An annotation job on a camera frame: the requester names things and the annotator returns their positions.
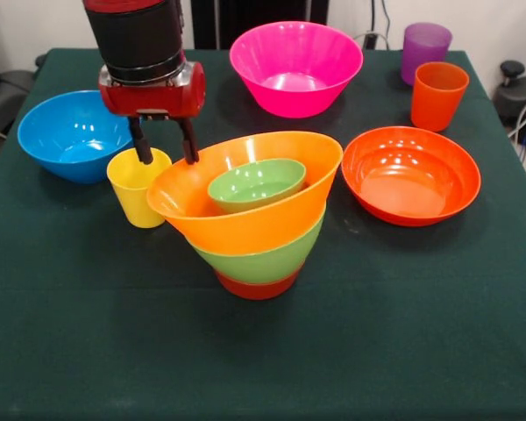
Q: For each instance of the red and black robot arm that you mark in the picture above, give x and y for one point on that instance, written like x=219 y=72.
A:
x=136 y=39

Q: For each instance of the black clamp knob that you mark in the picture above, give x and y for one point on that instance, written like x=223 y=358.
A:
x=512 y=68

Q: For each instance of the large green bowl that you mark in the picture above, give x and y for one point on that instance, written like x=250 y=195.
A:
x=263 y=261

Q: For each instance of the large pink bowl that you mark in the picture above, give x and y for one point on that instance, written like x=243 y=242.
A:
x=296 y=57

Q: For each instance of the black rounded base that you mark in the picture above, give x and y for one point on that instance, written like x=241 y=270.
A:
x=508 y=101

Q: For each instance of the orange cup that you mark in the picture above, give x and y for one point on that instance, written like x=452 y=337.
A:
x=438 y=101

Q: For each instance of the small green ribbed bowl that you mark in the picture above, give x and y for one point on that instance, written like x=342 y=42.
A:
x=254 y=188

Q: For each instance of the large yellow-orange bowl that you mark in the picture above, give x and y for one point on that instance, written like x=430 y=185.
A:
x=245 y=228

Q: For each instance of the yellow cup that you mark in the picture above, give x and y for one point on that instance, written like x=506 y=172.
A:
x=131 y=197

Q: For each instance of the purple cup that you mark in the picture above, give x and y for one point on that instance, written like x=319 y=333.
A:
x=425 y=48

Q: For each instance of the black power adapter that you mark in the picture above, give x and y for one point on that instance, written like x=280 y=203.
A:
x=370 y=40

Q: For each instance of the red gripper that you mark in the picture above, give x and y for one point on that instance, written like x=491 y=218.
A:
x=158 y=98

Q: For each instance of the dark grey chair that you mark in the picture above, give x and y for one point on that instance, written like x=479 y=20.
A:
x=4 y=101

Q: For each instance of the wide shallow orange bowl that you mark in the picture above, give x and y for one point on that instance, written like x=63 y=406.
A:
x=412 y=184

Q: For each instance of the dark green tablecloth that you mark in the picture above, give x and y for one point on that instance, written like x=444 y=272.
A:
x=245 y=351

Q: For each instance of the blue bowl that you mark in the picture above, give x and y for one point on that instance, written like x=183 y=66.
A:
x=70 y=131

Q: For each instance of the small black knob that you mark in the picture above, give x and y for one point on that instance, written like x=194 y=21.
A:
x=40 y=60

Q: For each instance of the small orange bowl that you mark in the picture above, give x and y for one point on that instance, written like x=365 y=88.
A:
x=256 y=289

